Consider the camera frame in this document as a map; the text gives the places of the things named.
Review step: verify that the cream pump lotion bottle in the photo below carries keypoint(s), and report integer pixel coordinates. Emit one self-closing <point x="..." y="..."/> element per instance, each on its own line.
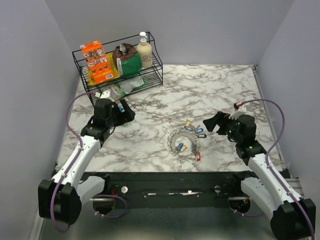
<point x="145" y="51"/>

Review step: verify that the yellow key tag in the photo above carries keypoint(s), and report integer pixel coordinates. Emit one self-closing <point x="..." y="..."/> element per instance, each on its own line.
<point x="188" y="124"/>

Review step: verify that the yellow packet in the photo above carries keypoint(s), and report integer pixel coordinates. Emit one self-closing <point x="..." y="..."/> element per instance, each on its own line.
<point x="112" y="67"/>

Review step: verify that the black wire shelf rack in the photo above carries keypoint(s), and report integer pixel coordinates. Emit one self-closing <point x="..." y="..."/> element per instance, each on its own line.
<point x="152" y="76"/>

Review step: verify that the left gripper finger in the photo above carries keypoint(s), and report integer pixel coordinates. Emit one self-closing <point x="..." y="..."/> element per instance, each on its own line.
<point x="125" y="105"/>
<point x="129" y="116"/>

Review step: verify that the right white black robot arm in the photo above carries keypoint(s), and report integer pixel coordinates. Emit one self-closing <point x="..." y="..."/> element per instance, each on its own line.
<point x="291" y="216"/>

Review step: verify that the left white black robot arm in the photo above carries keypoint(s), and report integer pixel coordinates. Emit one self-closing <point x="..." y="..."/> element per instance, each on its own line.
<point x="61" y="198"/>

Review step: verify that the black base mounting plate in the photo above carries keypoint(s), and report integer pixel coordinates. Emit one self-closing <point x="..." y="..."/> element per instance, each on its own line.
<point x="163" y="190"/>

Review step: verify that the blue key tag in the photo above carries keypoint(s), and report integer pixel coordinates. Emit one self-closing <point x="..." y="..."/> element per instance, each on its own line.
<point x="200" y="130"/>
<point x="179" y="147"/>

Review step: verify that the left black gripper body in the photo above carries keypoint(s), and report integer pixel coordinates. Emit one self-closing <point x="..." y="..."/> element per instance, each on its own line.
<point x="117" y="117"/>

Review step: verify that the red key tag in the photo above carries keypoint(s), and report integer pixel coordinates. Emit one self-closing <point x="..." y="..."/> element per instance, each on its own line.
<point x="197" y="156"/>

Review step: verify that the green white snack pouch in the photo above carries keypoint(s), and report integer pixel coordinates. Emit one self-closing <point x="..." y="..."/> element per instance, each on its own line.
<point x="125" y="87"/>

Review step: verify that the orange product box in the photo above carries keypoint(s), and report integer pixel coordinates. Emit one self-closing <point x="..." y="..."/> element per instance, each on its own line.
<point x="92" y="51"/>

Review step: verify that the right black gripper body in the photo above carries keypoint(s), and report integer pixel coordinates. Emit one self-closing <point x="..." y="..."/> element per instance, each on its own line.
<point x="227" y="125"/>

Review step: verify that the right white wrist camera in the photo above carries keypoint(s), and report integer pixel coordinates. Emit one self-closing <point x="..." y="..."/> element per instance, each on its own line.
<point x="239" y="109"/>

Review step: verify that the brown and green bag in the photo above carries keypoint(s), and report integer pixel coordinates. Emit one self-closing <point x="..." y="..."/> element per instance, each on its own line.
<point x="127" y="60"/>

